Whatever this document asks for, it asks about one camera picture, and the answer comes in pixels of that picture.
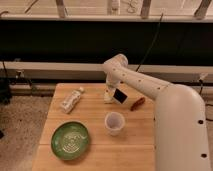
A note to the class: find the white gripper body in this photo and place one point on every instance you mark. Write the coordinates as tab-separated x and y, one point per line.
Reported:
110	87

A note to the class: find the black eraser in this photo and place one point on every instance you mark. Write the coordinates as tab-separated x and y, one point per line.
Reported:
119	96

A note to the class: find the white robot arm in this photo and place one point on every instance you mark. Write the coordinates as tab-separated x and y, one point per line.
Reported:
180	128

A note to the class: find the white sponge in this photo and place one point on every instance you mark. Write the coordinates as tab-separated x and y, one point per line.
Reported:
108	97

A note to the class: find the brown sausage toy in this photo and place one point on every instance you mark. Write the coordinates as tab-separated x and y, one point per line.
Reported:
137	104

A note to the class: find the translucent plastic cup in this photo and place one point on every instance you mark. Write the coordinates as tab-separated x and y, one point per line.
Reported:
114	123

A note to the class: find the white plastic bottle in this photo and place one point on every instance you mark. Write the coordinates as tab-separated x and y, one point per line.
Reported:
71	100

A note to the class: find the green plate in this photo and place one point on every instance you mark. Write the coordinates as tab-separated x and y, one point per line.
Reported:
70	140

